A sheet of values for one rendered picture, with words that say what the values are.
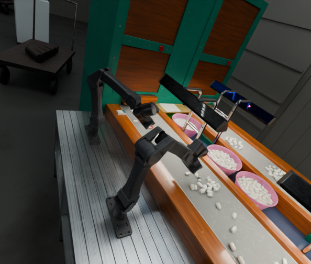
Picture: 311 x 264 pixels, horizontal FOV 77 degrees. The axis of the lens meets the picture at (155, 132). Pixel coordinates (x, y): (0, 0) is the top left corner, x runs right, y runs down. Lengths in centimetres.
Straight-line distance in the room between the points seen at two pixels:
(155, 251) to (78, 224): 34
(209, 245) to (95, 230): 47
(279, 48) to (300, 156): 149
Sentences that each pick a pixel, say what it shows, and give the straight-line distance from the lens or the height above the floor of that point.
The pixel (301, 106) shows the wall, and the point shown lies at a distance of 315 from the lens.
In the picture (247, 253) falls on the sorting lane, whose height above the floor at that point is 74.
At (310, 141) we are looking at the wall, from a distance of 311.
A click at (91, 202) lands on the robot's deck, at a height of 67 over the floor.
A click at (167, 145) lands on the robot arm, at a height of 110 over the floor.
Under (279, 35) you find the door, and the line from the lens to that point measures 344.
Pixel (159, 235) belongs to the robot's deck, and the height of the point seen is 67.
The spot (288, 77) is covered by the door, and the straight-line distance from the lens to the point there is 322.
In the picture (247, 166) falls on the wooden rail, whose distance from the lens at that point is 156.
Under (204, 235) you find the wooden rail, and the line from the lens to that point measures 96.
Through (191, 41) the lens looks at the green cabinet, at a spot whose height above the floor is 134.
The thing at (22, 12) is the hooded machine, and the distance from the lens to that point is 498.
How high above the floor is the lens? 149
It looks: 31 degrees down
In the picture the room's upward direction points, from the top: 20 degrees clockwise
